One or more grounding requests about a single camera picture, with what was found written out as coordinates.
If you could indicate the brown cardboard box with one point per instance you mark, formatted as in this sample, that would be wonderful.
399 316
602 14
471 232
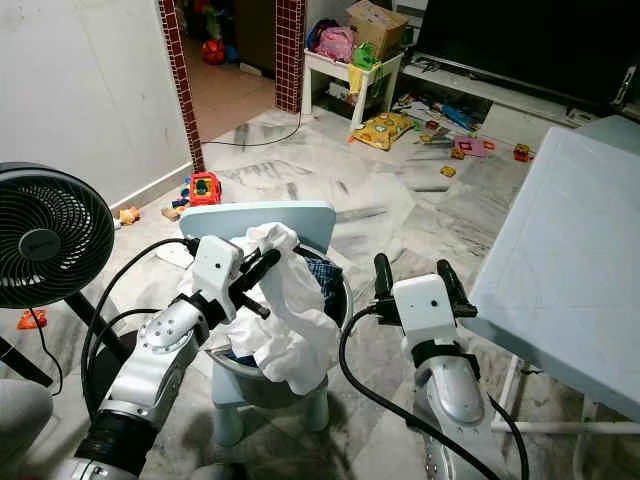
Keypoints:
375 28

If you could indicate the yellow patterned cushion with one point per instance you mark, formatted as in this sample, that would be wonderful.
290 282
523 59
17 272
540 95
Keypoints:
382 130

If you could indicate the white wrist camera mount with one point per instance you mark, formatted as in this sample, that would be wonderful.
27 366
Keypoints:
425 305
215 270

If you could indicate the red plastic toy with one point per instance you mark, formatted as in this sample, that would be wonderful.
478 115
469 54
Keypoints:
205 188

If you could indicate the small white side table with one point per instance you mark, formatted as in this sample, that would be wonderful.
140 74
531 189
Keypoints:
308 85

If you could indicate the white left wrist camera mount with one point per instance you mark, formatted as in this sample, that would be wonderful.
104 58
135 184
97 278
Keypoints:
215 270

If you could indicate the red ball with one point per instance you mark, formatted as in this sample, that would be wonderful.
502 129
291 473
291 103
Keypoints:
213 50

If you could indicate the person leg in grey trousers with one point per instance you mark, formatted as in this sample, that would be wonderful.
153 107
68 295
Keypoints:
28 425

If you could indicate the pink bag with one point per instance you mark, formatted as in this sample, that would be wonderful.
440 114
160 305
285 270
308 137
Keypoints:
332 45

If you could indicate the grey laundry basket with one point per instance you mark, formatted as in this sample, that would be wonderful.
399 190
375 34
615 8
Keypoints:
250 385

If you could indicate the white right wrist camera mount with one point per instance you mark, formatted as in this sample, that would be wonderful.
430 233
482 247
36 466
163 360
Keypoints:
425 305

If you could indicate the light blue plastic chair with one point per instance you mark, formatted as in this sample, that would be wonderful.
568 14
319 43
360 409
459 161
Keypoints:
240 213

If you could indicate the white garment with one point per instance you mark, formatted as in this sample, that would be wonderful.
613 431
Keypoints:
290 340

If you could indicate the blue checked cloth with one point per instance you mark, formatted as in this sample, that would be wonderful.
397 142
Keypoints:
325 278

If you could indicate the white television stand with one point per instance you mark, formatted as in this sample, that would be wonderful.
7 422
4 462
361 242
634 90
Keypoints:
520 125

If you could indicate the light grey folding table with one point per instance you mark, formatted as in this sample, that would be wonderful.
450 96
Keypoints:
560 250

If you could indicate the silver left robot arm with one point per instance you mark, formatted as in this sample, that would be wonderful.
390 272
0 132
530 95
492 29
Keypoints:
160 350

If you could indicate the red brick pillar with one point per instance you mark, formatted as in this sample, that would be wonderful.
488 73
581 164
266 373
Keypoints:
290 55
178 80

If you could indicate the orange packet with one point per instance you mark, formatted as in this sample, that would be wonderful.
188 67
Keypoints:
32 319

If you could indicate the black television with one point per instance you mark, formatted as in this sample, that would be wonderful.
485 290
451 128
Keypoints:
530 45

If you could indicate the pink toy board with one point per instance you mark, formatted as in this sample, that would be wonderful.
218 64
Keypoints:
470 147

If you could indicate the black floor fan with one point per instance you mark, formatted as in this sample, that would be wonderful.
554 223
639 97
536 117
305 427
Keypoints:
50 240

